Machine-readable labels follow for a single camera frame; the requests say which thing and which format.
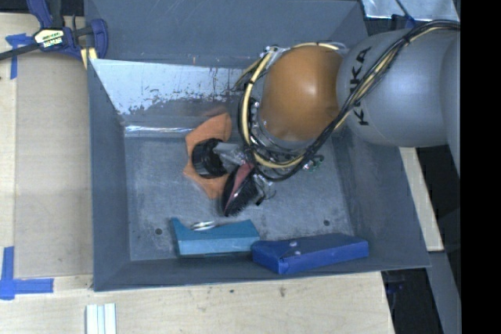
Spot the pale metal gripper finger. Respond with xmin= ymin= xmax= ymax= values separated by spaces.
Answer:
xmin=217 ymin=142 xmax=247 ymax=165
xmin=252 ymin=172 xmax=277 ymax=207

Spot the small metal ring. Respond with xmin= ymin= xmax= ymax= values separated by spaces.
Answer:
xmin=189 ymin=220 xmax=218 ymax=232

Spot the pale wood board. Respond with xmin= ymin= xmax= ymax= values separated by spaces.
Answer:
xmin=13 ymin=50 xmax=96 ymax=279

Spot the teal flat box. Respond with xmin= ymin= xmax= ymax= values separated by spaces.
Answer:
xmin=168 ymin=217 xmax=261 ymax=260

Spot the dark blue snap pouch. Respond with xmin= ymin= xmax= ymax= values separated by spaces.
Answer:
xmin=250 ymin=232 xmax=370 ymax=276

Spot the black round ribbed container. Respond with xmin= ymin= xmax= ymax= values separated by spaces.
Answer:
xmin=190 ymin=138 xmax=229 ymax=180

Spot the orange cloth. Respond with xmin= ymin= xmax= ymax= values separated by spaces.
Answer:
xmin=182 ymin=111 xmax=234 ymax=201

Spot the black and red brush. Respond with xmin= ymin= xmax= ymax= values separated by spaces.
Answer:
xmin=219 ymin=162 xmax=261 ymax=218

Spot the grey metal bin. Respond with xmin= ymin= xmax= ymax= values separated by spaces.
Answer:
xmin=82 ymin=0 xmax=432 ymax=293

